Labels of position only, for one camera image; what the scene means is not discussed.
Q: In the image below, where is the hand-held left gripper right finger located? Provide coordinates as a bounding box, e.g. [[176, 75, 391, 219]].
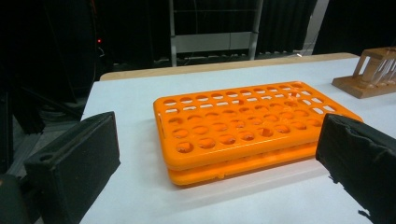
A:
[[315, 113, 396, 224]]

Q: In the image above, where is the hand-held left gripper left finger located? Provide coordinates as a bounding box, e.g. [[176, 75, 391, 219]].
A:
[[23, 111, 121, 224]]

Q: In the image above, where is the wooden test tube rack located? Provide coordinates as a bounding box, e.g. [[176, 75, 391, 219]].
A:
[[331, 46, 396, 100]]

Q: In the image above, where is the orange plastic test tube rack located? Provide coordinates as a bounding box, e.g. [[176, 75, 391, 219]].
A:
[[152, 80, 364, 187]]

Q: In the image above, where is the white table mat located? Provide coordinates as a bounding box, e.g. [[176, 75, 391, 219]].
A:
[[78, 57, 396, 224]]

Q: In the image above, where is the black equipment with red light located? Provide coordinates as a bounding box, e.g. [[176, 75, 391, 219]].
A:
[[43, 0, 106, 104]]

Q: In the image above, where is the black curtain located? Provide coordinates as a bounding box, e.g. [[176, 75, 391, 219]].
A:
[[258, 0, 318, 54], [312, 0, 396, 56]]

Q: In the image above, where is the grey metal stand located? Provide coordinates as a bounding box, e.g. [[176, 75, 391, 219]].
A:
[[168, 0, 264, 68]]

